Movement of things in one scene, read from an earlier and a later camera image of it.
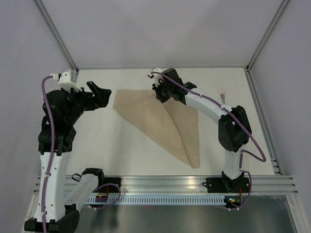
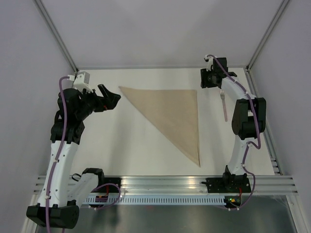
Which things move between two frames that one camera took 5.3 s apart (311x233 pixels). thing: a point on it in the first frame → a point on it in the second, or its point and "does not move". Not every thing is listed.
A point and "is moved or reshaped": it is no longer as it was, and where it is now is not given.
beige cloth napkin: (170, 126) is moved or reshaped
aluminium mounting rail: (190, 185) does not move
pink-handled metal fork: (222, 95) does not move
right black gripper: (156, 89) → (204, 82)
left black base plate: (112, 188) does not move
